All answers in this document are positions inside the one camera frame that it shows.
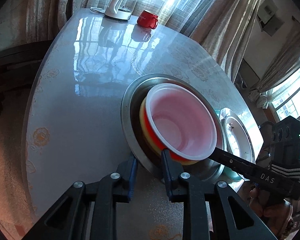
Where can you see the stainless steel bowl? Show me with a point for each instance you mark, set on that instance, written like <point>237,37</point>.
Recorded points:
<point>130,120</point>

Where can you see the large white decorated plate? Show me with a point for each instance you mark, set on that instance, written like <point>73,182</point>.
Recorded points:
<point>251,150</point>

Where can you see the dark wooden chair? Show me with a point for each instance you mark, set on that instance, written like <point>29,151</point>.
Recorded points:
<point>12,72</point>

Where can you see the person's right hand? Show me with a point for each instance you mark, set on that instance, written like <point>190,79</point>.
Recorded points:
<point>277,215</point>

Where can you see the beige side window drape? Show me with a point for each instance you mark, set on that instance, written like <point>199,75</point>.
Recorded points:
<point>285,65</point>

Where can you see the red plastic bowl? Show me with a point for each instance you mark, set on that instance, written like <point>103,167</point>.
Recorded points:
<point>180,122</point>

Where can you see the grey wall-mounted box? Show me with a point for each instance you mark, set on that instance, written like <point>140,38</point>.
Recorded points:
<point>270,15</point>

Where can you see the teal round plate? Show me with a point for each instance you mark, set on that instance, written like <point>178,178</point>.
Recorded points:
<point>231,176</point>

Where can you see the red mug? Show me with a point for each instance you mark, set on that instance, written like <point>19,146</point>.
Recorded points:
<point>147,20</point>

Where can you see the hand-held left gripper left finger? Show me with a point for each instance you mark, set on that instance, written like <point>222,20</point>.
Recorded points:
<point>132,177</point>

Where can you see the yellow plastic bowl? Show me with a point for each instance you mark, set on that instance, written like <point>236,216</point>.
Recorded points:
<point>143,120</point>

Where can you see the beige patterned drape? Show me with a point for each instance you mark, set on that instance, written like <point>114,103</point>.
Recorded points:
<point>50,7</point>
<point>222,30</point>

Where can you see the glass electric kettle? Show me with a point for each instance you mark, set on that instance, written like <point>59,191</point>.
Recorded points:
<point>120,5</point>

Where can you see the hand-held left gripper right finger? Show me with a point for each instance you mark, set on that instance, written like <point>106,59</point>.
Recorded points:
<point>167,172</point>

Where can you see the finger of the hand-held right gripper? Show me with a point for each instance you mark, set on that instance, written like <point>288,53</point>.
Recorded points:
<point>232,161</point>

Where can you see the small white floral dish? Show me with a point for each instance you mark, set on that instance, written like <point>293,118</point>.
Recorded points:
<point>237,140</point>

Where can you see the small side window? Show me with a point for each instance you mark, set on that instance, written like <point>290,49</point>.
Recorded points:
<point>292,100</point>

